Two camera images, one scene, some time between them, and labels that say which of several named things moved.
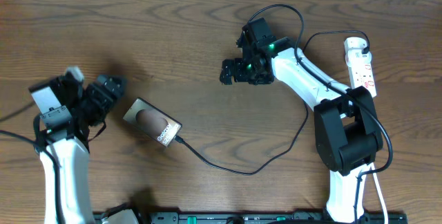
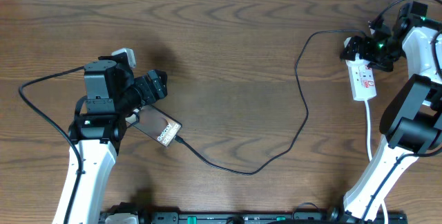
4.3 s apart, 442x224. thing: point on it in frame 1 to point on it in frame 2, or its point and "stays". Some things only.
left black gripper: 95,97 to 152,86
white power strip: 360,70 stays
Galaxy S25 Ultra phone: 152,122 stays
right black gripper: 238,75 to 365,53
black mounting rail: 244,218 stays
